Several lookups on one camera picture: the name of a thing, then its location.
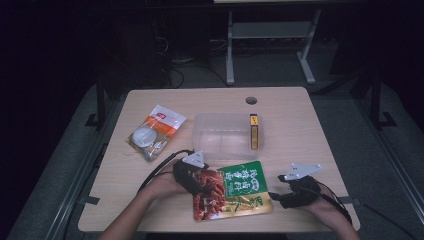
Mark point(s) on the clear plastic container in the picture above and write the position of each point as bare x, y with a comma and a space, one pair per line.
223, 136

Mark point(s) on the grey tape strip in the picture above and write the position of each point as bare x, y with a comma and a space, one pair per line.
354, 201
90, 200

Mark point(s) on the orange and white clear packet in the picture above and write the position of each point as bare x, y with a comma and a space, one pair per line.
156, 131

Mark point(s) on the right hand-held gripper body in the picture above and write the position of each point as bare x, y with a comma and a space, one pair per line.
301, 191

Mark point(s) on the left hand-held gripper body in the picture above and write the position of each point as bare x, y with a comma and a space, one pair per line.
186, 173

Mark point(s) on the white metal stand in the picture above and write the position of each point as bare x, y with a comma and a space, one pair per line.
270, 30

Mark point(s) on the small yellow brown box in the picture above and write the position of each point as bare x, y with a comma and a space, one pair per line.
254, 131

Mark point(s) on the person's left hand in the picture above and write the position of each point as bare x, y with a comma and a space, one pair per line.
165, 185

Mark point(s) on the black metal stand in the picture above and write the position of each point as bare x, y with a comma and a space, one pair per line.
376, 100

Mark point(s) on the person's right hand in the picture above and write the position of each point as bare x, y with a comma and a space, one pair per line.
321, 206

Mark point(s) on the green and red food packet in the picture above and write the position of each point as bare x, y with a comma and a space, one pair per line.
236, 193

